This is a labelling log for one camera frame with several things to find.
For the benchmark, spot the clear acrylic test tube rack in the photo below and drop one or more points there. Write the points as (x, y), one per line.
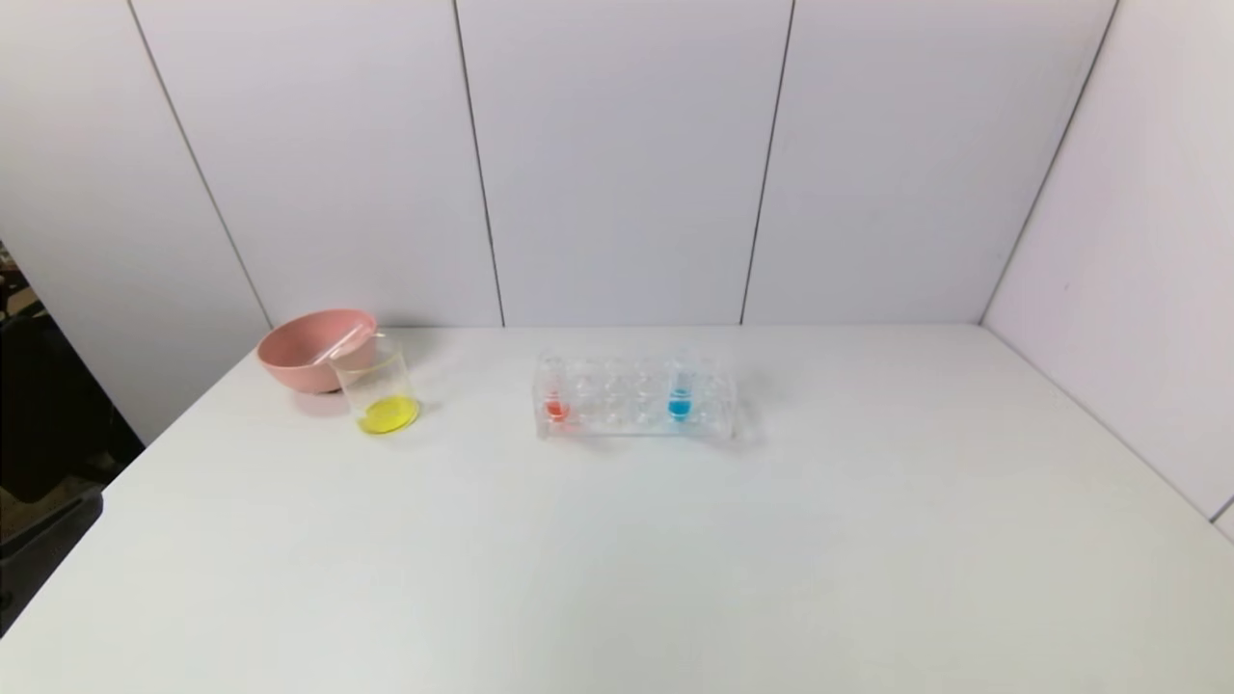
(627, 405)

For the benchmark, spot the test tube with red pigment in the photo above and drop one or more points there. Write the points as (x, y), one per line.
(555, 409)

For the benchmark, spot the test tube with blue pigment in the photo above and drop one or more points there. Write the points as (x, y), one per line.
(681, 407)

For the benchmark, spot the clear glass beaker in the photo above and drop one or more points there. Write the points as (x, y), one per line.
(386, 410)

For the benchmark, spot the pink plastic bowl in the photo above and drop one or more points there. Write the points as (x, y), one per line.
(299, 361)

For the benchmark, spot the dark cabinet beside table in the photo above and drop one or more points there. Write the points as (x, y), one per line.
(48, 405)

